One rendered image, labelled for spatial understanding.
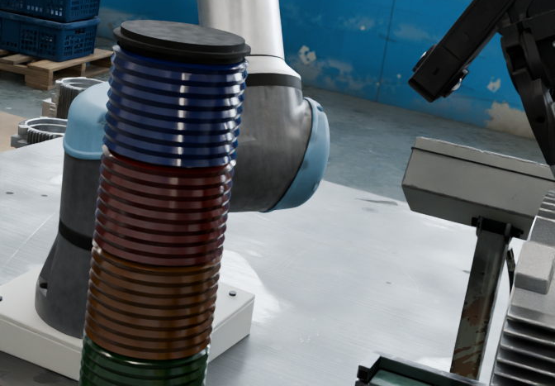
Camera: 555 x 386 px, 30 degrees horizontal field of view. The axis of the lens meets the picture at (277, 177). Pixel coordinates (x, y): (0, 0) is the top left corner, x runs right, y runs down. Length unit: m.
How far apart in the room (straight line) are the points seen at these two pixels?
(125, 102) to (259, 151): 0.58
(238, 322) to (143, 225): 0.68
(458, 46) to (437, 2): 5.71
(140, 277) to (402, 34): 6.13
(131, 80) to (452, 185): 0.52
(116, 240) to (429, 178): 0.51
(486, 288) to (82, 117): 0.40
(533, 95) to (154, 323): 0.36
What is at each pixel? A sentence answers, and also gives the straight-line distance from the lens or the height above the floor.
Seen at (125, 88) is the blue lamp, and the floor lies 1.19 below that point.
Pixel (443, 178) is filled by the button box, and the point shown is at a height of 1.06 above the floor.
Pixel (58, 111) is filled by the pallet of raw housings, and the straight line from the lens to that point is 3.42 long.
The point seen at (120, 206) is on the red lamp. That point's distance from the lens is 0.45.
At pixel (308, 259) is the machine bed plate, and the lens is 1.41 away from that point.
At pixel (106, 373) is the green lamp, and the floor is 1.06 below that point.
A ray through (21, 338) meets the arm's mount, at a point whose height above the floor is 0.82.
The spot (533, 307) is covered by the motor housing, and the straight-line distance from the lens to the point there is 0.67.
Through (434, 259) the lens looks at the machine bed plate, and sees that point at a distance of 1.50.
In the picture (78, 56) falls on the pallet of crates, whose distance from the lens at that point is 6.11.
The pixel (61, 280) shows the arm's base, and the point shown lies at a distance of 1.03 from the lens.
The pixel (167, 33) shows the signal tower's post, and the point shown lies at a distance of 0.45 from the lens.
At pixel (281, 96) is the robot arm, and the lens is 1.03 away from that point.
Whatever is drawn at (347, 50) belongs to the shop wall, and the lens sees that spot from 6.69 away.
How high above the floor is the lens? 1.29
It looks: 16 degrees down
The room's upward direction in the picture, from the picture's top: 9 degrees clockwise
